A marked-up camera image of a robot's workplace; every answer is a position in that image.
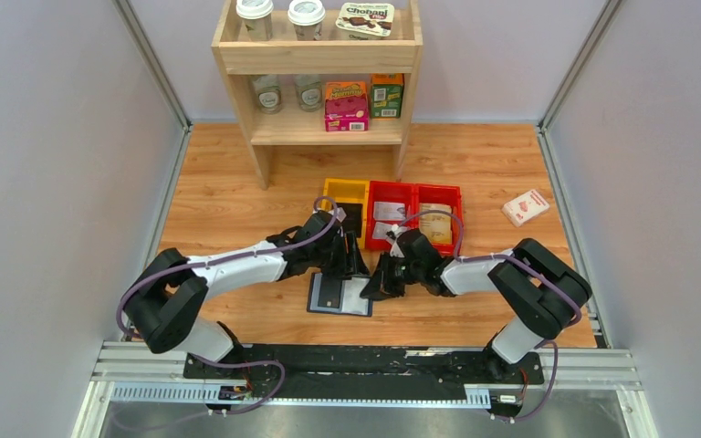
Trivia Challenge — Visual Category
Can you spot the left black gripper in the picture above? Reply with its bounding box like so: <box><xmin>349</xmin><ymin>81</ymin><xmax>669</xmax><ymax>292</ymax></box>
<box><xmin>311</xmin><ymin>231</ymin><xmax>371</xmax><ymax>282</ymax></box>

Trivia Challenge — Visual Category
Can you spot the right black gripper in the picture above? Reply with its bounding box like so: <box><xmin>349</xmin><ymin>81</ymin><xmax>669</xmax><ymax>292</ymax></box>
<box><xmin>360</xmin><ymin>251</ymin><xmax>424</xmax><ymax>299</ymax></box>

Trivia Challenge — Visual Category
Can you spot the blue leather card holder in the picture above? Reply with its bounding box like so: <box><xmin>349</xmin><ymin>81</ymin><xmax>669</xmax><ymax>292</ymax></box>
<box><xmin>307</xmin><ymin>273</ymin><xmax>373</xmax><ymax>318</ymax></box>

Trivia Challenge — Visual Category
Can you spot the yellow plastic bin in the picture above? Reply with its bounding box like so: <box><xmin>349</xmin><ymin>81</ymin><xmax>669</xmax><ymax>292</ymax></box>
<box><xmin>322</xmin><ymin>178</ymin><xmax>370</xmax><ymax>249</ymax></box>

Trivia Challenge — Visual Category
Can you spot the red double plastic bin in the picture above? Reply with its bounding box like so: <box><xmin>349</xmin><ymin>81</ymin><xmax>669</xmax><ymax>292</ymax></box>
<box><xmin>365</xmin><ymin>181</ymin><xmax>463</xmax><ymax>256</ymax></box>

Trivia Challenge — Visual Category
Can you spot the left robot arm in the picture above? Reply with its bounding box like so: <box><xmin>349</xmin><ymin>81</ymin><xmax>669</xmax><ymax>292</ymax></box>
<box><xmin>118</xmin><ymin>210</ymin><xmax>370</xmax><ymax>379</ymax></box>

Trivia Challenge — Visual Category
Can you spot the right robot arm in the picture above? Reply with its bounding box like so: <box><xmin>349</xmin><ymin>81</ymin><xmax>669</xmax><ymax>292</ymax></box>
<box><xmin>361</xmin><ymin>229</ymin><xmax>592</xmax><ymax>382</ymax></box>

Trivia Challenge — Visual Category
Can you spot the black credit card stack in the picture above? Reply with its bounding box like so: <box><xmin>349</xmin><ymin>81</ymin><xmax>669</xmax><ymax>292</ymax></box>
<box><xmin>338</xmin><ymin>203</ymin><xmax>365</xmax><ymax>238</ymax></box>

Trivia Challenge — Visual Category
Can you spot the lower silver credit card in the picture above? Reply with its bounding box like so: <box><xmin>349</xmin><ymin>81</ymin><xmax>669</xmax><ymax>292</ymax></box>
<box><xmin>371</xmin><ymin>222</ymin><xmax>393</xmax><ymax>241</ymax></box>

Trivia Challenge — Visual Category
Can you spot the silver credit card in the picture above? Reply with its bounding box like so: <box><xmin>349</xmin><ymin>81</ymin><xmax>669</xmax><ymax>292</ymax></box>
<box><xmin>371</xmin><ymin>222</ymin><xmax>393</xmax><ymax>241</ymax></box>
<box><xmin>372</xmin><ymin>201</ymin><xmax>407</xmax><ymax>222</ymax></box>

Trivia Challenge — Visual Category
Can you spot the upper silver credit card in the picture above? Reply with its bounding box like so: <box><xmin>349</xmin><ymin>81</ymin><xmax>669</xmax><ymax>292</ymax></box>
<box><xmin>372</xmin><ymin>201</ymin><xmax>407</xmax><ymax>222</ymax></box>

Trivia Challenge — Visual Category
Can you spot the orange pink Scrub Mommy box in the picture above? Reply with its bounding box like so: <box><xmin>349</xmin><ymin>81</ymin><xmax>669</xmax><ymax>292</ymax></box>
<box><xmin>324</xmin><ymin>81</ymin><xmax>370</xmax><ymax>132</ymax></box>

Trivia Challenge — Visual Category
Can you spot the pink white small box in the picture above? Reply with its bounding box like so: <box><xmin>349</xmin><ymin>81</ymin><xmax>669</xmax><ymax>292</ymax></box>
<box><xmin>501</xmin><ymin>189</ymin><xmax>550</xmax><ymax>227</ymax></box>

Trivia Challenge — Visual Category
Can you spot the right glass jar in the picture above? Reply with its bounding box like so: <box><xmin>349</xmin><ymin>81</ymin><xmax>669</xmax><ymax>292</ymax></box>
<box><xmin>294</xmin><ymin>74</ymin><xmax>323</xmax><ymax>112</ymax></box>

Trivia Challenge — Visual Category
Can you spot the glass jar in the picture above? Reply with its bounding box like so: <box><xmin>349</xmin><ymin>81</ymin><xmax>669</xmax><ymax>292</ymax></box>
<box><xmin>251</xmin><ymin>75</ymin><xmax>282</xmax><ymax>114</ymax></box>
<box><xmin>294</xmin><ymin>74</ymin><xmax>323</xmax><ymax>112</ymax></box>

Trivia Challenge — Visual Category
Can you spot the green orange carton box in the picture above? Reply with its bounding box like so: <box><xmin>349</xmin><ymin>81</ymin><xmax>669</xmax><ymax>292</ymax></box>
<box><xmin>370</xmin><ymin>73</ymin><xmax>404</xmax><ymax>119</ymax></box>

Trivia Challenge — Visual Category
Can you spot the left glass jar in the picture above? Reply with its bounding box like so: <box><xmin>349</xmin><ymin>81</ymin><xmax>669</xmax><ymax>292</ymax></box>
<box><xmin>251</xmin><ymin>75</ymin><xmax>282</xmax><ymax>114</ymax></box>

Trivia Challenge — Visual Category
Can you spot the wooden two-tier shelf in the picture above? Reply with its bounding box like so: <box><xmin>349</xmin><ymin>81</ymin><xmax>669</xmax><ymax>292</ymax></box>
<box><xmin>211</xmin><ymin>1</ymin><xmax>424</xmax><ymax>189</ymax></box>

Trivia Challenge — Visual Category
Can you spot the Chobani yogurt cup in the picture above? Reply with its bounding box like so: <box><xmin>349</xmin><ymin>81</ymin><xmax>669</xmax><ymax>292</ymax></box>
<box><xmin>335</xmin><ymin>2</ymin><xmax>396</xmax><ymax>40</ymax></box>

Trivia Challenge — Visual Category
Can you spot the right white-lidded paper cup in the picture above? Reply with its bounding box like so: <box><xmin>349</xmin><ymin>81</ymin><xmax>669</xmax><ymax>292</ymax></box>
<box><xmin>288</xmin><ymin>0</ymin><xmax>326</xmax><ymax>41</ymax></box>

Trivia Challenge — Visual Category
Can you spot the white-lidded paper cup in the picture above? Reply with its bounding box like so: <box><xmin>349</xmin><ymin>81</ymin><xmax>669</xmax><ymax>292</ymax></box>
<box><xmin>288</xmin><ymin>0</ymin><xmax>326</xmax><ymax>41</ymax></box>
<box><xmin>235</xmin><ymin>0</ymin><xmax>274</xmax><ymax>41</ymax></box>

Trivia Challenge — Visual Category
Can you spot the left white-lidded paper cup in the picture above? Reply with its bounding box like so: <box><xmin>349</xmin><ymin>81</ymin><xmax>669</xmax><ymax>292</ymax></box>
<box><xmin>235</xmin><ymin>0</ymin><xmax>274</xmax><ymax>41</ymax></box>

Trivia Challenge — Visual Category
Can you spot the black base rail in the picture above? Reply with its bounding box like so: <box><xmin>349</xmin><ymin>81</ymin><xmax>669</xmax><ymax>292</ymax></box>
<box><xmin>183</xmin><ymin>344</ymin><xmax>544</xmax><ymax>402</ymax></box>

